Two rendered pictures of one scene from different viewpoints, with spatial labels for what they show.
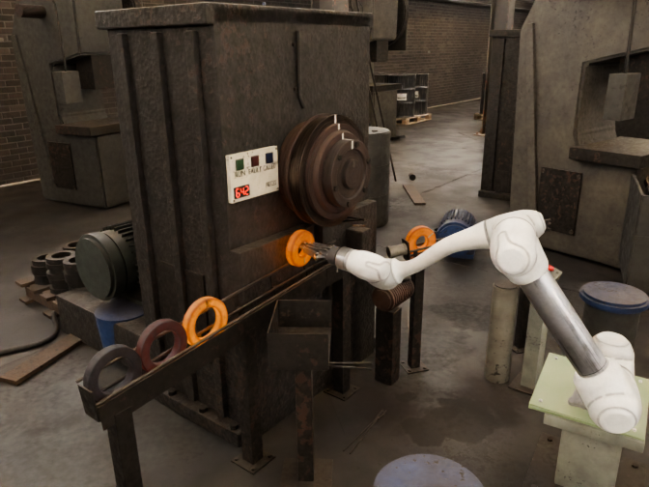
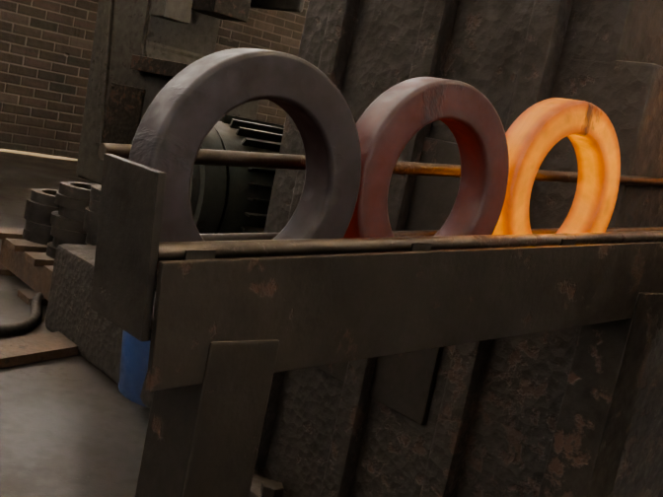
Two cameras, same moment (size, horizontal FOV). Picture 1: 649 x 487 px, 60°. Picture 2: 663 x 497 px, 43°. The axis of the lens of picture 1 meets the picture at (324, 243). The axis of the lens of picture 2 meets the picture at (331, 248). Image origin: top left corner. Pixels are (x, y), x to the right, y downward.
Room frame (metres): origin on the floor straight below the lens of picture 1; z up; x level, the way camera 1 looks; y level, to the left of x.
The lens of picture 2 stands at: (0.92, 0.49, 0.72)
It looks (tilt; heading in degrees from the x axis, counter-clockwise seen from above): 8 degrees down; 9
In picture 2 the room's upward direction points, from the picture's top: 12 degrees clockwise
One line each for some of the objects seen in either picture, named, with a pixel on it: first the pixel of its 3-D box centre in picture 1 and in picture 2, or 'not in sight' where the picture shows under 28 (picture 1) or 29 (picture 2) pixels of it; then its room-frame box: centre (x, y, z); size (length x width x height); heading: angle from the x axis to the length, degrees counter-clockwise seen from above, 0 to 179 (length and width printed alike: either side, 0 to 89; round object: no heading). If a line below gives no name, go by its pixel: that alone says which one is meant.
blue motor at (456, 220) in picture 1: (457, 232); not in sight; (4.38, -1.09, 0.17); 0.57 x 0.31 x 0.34; 162
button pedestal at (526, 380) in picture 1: (537, 329); not in sight; (2.44, -1.02, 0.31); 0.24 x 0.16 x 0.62; 142
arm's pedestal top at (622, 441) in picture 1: (597, 409); not in sight; (1.77, -1.00, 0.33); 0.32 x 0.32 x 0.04; 59
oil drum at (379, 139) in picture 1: (358, 176); not in sight; (5.29, -0.34, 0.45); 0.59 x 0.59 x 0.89
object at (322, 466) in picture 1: (303, 403); not in sight; (1.79, 0.09, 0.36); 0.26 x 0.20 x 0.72; 177
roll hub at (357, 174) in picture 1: (348, 173); not in sight; (2.30, -0.10, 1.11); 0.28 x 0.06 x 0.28; 142
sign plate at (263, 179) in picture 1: (253, 173); not in sight; (2.16, 0.27, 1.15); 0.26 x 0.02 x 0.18; 142
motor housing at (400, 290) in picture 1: (392, 329); not in sight; (2.53, -0.34, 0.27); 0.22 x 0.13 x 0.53; 142
